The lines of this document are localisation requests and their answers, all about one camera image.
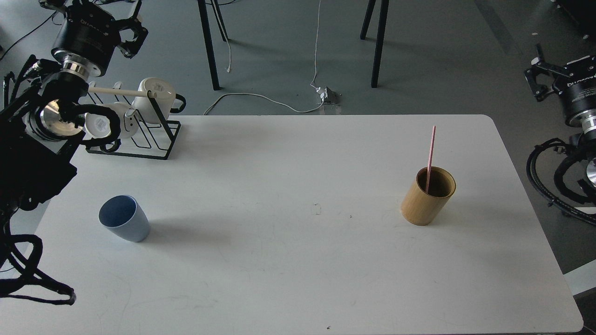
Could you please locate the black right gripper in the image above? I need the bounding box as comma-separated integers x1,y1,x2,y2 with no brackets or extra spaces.
524,44,596,127

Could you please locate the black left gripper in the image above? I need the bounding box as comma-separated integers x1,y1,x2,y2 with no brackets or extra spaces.
51,0,148,77

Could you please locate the blue plastic cup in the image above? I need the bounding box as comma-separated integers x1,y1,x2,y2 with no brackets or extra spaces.
98,195,151,242

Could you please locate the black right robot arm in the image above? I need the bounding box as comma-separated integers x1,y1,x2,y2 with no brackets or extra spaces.
524,44,596,226

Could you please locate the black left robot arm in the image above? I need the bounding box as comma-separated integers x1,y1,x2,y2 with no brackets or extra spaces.
0,0,148,305

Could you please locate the black table leg left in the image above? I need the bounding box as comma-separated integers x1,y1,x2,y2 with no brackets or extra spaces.
196,0,228,91

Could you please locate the black table leg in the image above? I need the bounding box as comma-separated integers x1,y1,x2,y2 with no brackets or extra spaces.
359,0,390,88
196,0,228,91

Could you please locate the white mug front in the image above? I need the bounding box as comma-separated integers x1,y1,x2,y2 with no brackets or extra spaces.
84,102,140,140

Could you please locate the black table leg right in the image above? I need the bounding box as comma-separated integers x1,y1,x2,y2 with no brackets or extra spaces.
359,0,390,88

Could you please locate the bamboo cylinder holder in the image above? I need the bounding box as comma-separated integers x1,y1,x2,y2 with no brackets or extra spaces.
400,166,456,226

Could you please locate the white power adapter plug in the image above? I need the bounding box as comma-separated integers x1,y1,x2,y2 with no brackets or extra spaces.
316,86,341,105

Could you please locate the white floor cable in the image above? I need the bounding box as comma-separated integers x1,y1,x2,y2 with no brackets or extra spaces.
203,92,326,116

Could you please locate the thin white hanging cable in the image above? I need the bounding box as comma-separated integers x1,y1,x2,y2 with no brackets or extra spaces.
311,0,323,90

